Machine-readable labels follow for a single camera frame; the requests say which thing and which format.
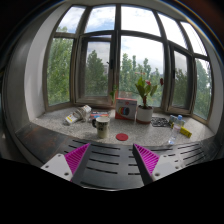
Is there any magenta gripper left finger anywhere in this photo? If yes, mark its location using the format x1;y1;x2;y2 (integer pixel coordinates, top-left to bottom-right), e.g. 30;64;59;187
42;143;91;183

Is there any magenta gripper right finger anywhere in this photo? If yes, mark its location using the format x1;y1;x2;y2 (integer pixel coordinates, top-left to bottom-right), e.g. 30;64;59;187
133;144;184;185

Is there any clear plastic water bottle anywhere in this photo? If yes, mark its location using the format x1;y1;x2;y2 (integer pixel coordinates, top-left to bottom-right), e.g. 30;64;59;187
168;115;182;145

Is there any dark slatted bench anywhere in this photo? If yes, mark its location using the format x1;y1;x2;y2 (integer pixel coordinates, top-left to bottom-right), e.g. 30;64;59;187
16;123;224;190

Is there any red round coaster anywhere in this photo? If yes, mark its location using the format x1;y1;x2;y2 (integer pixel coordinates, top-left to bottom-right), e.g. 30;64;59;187
116;133;128;141

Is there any dark patterned trivet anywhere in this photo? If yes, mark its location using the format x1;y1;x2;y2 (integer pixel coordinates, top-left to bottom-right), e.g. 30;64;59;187
151;117;170;127

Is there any white and yellow packet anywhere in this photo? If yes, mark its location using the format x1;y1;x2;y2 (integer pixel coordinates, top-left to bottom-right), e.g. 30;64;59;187
65;114;78;125

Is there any yellow flat box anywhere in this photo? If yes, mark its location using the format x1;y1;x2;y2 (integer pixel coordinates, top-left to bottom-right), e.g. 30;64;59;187
171;123;192;138

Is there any cream mug with dark pattern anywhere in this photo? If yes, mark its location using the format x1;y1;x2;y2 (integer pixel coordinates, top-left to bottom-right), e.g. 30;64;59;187
92;117;110;139

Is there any white pot with green plant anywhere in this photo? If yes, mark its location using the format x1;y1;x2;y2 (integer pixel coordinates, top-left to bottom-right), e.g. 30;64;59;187
135;77;158;124

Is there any stack of colourful books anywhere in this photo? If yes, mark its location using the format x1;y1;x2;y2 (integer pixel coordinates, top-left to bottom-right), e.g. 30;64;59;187
89;111;110;121

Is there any red game console box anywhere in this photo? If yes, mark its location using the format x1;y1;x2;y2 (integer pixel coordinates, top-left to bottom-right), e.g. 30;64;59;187
115;98;137;120

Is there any bay window frame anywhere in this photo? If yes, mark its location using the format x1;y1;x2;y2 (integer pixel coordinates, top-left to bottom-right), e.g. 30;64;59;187
44;1;213;123

